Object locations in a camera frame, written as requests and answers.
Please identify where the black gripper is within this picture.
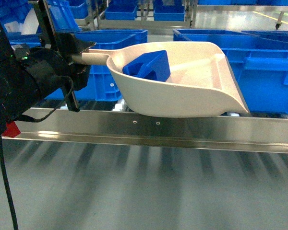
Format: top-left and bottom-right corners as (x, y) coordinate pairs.
(16, 33), (96, 112)

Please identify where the blue plastic part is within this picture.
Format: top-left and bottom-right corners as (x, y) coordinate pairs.
(122, 50), (171, 82)

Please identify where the beige plastic dustpan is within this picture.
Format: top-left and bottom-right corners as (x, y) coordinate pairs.
(72, 41), (249, 118)

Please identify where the stainless steel roller shelf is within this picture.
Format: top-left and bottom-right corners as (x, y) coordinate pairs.
(16, 108), (288, 153)

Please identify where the blue plastic crate left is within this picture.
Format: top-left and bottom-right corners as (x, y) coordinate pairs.
(8, 29), (148, 102)

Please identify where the blue plastic crate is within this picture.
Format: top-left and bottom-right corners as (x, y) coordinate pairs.
(8, 29), (148, 102)
(173, 29), (288, 114)

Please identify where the blue plastic crate right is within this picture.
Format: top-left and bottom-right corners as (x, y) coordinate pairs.
(173, 29), (288, 114)

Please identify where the black cable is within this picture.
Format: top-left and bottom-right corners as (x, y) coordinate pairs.
(0, 76), (75, 230)

